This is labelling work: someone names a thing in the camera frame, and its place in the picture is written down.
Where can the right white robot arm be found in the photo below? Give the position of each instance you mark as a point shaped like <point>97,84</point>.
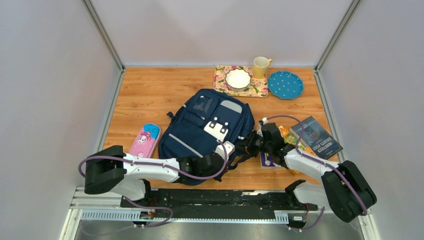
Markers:
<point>342,187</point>

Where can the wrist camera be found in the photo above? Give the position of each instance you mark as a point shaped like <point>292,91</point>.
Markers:
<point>262,122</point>
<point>225,149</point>

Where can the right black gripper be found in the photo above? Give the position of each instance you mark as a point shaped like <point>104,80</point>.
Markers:
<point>245,147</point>

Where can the orange treehouse children's book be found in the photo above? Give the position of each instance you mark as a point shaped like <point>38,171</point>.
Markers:
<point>289,138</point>

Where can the navy blue school backpack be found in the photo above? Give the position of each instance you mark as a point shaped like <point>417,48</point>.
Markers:
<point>205,119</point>

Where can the purple illustrated book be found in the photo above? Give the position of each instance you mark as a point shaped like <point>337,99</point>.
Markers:
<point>267,162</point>

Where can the yellow mug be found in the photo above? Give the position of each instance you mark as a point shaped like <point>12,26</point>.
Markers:
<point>260,67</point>

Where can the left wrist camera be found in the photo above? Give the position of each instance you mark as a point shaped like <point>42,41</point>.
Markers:
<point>225,149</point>

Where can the white scalloped bowl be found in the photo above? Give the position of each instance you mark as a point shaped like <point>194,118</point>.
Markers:
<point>238,79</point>

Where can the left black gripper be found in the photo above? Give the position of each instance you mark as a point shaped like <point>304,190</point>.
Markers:
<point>219,178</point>

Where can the dark blue novel book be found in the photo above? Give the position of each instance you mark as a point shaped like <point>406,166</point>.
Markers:
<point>317,141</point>

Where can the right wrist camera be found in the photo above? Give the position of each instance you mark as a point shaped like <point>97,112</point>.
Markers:
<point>262,122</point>

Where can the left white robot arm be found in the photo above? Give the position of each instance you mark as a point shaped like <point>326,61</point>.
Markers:
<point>113,170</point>

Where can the floral placemat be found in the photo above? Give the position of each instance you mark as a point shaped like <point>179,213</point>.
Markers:
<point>256,88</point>

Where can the blue polka dot plate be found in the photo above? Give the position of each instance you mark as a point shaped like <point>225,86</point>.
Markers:
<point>285,85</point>

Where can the pink cartoon pencil case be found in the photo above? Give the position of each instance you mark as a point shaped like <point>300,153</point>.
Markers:
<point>146,141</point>

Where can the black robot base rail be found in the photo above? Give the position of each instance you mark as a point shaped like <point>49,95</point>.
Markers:
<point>220,206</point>

